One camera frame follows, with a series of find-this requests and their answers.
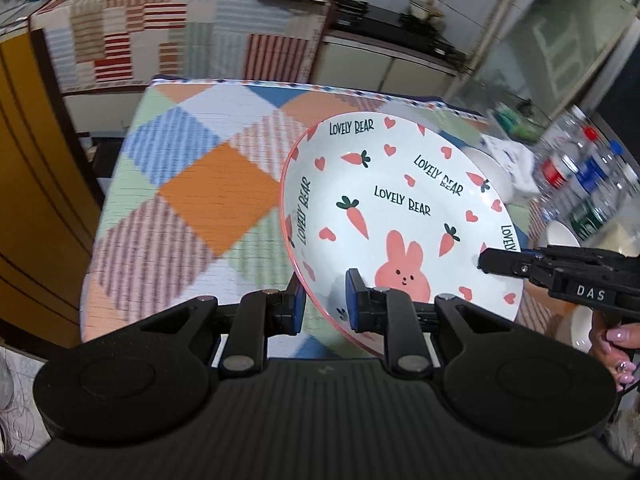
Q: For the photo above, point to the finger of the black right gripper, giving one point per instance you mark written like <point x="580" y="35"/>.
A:
<point x="585" y="257"/>
<point x="526" y="265"/>

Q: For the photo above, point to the white tissue pack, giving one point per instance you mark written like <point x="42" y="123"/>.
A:
<point x="516" y="160"/>

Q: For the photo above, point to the white bunny carrot plate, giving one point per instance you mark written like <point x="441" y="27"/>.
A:
<point x="399" y="203"/>

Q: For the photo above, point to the white ribbed bowl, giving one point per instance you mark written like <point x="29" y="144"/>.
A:
<point x="497" y="177"/>
<point x="556" y="234"/>

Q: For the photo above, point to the clear white cap bottle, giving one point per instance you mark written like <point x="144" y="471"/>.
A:
<point x="563" y="129"/>

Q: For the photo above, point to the white ribbed bowl near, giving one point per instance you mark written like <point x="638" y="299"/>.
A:
<point x="556" y="234"/>

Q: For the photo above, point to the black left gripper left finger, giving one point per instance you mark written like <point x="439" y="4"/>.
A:
<point x="257" y="317"/>

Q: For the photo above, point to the clear bag of rice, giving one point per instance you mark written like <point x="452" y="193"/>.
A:
<point x="621" y="234"/>

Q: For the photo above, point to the yellow wooden cabinet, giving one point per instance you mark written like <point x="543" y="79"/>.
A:
<point x="50" y="202"/>

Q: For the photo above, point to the colourful patchwork tablecloth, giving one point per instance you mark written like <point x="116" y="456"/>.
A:
<point x="194" y="206"/>

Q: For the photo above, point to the blue label water bottle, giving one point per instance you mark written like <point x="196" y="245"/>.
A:
<point x="593" y="170"/>

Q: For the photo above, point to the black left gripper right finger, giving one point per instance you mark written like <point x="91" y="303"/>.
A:
<point x="391" y="314"/>

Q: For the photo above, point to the red label water bottle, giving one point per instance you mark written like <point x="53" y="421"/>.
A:
<point x="562" y="162"/>

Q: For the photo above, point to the green label water bottle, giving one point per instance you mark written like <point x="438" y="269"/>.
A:
<point x="602" y="205"/>

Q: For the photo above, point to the white ribbed bowl far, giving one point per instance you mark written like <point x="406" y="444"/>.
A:
<point x="497" y="177"/>

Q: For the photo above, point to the patchwork covered counter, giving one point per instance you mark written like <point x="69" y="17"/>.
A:
<point x="98" y="44"/>

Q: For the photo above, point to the right hand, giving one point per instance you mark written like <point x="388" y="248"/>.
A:
<point x="609" y="346"/>

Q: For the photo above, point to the white sun plate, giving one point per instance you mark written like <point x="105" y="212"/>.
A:
<point x="575" y="328"/>

